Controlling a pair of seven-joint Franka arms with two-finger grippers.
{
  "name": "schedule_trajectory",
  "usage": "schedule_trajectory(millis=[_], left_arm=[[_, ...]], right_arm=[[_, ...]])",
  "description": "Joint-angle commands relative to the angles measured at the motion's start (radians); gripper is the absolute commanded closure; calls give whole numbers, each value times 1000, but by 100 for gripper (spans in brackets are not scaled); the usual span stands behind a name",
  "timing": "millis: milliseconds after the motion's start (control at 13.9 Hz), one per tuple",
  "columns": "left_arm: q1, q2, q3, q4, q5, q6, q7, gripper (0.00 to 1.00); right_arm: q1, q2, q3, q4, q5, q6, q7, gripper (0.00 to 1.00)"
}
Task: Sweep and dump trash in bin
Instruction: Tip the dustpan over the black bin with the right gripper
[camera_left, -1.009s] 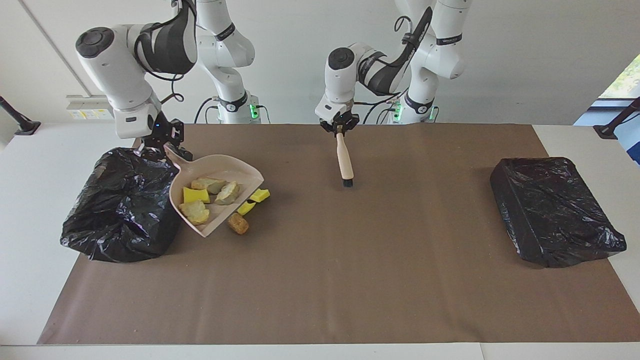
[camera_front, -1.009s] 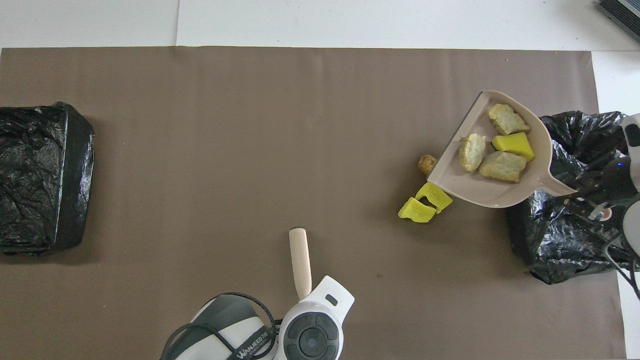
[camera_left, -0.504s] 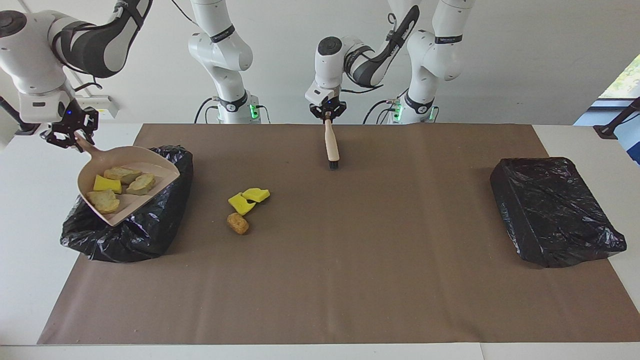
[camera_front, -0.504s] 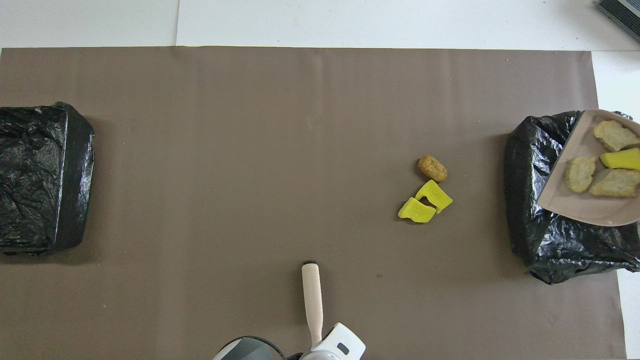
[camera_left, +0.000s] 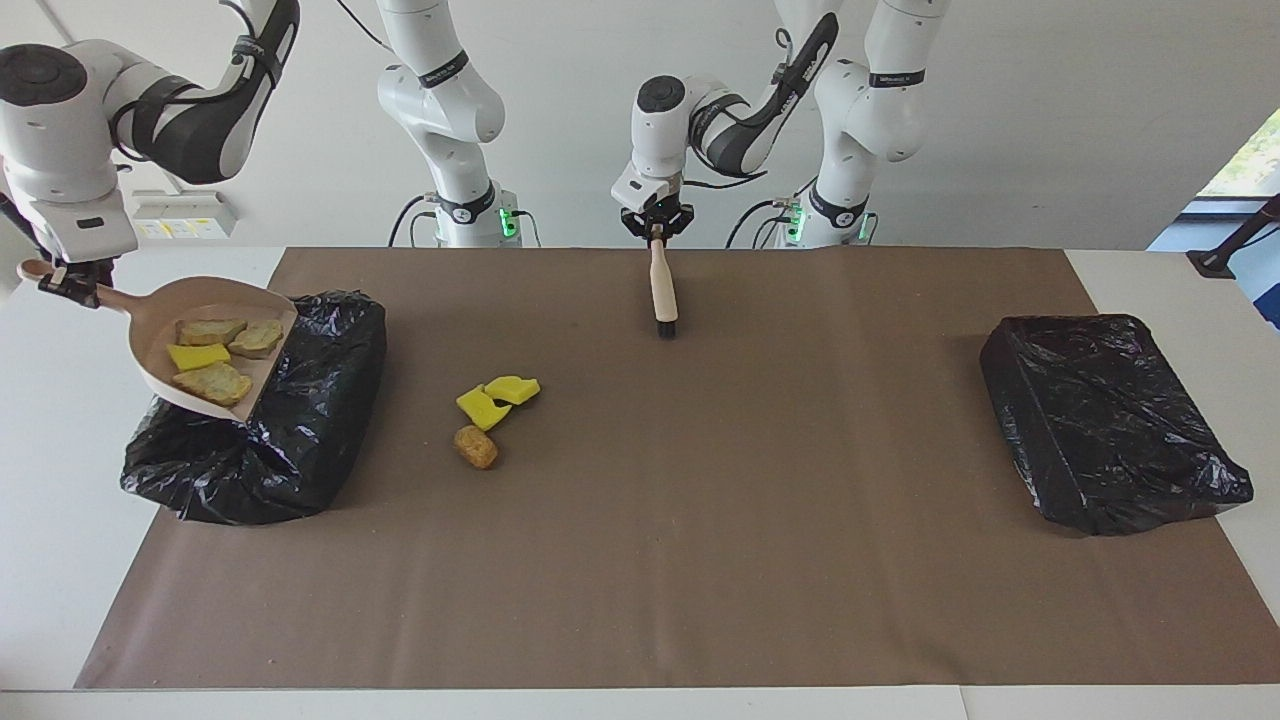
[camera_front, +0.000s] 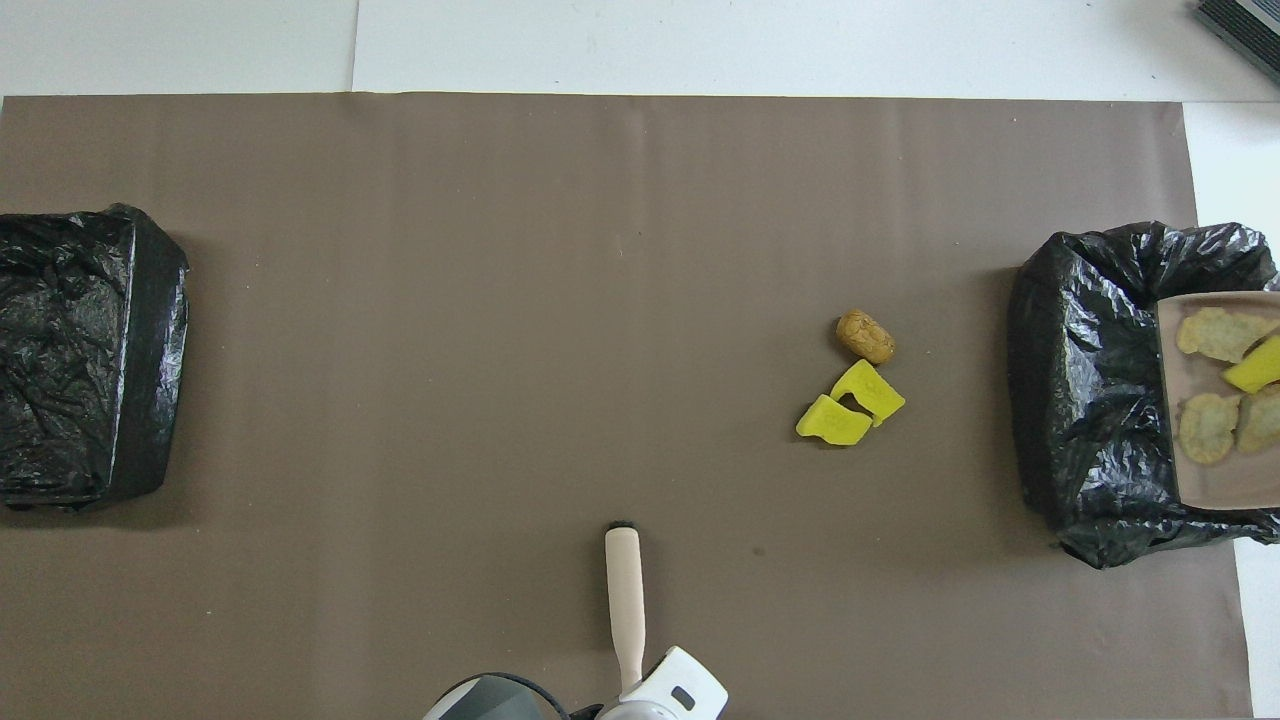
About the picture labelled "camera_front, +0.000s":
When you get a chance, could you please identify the beige trash lump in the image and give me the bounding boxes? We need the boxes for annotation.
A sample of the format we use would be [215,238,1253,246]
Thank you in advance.
[1236,385,1280,454]
[1176,307,1280,364]
[1178,393,1242,465]

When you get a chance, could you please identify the black bag lined bin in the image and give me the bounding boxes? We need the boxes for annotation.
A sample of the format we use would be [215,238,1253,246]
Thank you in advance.
[1007,221,1280,570]
[0,204,190,511]

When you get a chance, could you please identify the yellow sponge piece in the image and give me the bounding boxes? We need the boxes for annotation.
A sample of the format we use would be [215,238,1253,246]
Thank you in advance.
[830,359,907,428]
[1223,335,1280,394]
[795,394,874,447]

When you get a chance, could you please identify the brown paper table mat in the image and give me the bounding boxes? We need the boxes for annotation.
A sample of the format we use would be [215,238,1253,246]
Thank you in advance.
[0,93,1257,720]

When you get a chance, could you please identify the pink plastic dustpan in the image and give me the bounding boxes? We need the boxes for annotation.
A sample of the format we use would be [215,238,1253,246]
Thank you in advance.
[1157,291,1280,511]

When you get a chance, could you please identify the beige hand brush black bristles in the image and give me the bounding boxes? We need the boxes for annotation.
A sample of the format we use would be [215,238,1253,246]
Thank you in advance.
[604,521,646,696]

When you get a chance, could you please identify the black ribbed panel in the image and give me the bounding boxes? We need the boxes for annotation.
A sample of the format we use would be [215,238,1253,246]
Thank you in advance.
[1195,0,1280,86]

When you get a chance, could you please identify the brown oval bread lump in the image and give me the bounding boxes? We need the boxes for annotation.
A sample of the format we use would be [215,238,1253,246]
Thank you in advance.
[836,309,897,366]

